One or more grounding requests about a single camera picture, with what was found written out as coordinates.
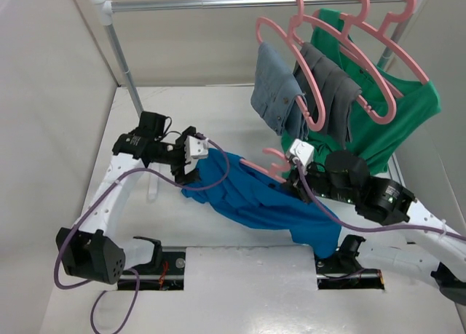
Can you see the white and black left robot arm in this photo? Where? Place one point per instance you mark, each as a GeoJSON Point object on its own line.
{"type": "Point", "coordinates": [88, 250]}

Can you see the folded blue denim garment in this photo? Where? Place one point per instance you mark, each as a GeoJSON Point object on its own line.
{"type": "Point", "coordinates": [275, 93]}

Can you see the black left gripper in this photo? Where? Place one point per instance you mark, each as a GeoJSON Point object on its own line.
{"type": "Point", "coordinates": [178, 169]}

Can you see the folded grey garment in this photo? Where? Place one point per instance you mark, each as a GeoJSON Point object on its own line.
{"type": "Point", "coordinates": [337, 90]}

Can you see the green t shirt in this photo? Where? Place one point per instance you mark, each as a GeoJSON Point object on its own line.
{"type": "Point", "coordinates": [371, 141]}

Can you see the pink hanger with green shirt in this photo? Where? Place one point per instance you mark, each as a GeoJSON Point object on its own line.
{"type": "Point", "coordinates": [388, 33]}

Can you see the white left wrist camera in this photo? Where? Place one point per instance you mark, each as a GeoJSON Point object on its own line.
{"type": "Point", "coordinates": [195, 149]}

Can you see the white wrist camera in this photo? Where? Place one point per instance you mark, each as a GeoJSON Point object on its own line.
{"type": "Point", "coordinates": [195, 149]}
{"type": "Point", "coordinates": [300, 151]}

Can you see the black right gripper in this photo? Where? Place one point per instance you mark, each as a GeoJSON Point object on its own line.
{"type": "Point", "coordinates": [293, 182]}

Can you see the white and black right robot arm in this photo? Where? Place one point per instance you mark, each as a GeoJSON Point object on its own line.
{"type": "Point", "coordinates": [345, 177]}

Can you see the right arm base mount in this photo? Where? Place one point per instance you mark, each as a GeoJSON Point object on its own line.
{"type": "Point", "coordinates": [341, 271]}

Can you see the blue t shirt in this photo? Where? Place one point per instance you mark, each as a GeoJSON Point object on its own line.
{"type": "Point", "coordinates": [250, 198]}

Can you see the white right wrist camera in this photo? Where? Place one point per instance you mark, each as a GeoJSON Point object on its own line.
{"type": "Point", "coordinates": [300, 151]}

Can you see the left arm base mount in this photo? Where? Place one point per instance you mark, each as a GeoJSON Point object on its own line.
{"type": "Point", "coordinates": [168, 276]}

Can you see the metal clothes rack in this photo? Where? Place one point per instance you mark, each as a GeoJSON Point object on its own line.
{"type": "Point", "coordinates": [105, 10]}

